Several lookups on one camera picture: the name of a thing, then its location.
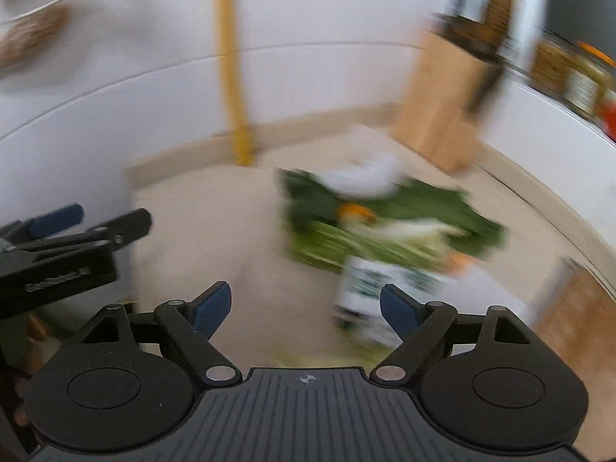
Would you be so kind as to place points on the large dark green leaf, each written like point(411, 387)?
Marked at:
point(433, 216)

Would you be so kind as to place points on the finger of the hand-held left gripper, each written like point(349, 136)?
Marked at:
point(125, 226)
point(55, 219)

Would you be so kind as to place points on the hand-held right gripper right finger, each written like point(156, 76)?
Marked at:
point(399, 310)

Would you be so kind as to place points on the window with white frame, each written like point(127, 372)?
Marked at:
point(577, 0)

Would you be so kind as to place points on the wooden knife block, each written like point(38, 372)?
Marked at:
point(442, 106)

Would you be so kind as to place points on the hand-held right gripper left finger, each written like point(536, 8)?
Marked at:
point(211, 308)

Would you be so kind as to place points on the pale cabbage leaves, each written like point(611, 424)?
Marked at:
point(385, 240)

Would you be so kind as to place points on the green and white plastic packet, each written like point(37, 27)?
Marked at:
point(375, 288)

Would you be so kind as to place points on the yellow pipe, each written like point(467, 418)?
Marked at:
point(230, 57)

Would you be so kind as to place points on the orange peel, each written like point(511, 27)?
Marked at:
point(356, 214)
point(460, 262)

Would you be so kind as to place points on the black scissors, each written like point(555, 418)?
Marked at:
point(483, 89)

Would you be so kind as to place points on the wooden cutting board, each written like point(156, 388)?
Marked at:
point(577, 322)

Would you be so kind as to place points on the pickle jar with orange lid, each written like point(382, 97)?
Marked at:
point(584, 86)

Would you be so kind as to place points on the red tomato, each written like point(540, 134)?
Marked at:
point(610, 115)

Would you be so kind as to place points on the glass jar of pickles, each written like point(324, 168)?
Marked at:
point(548, 62)

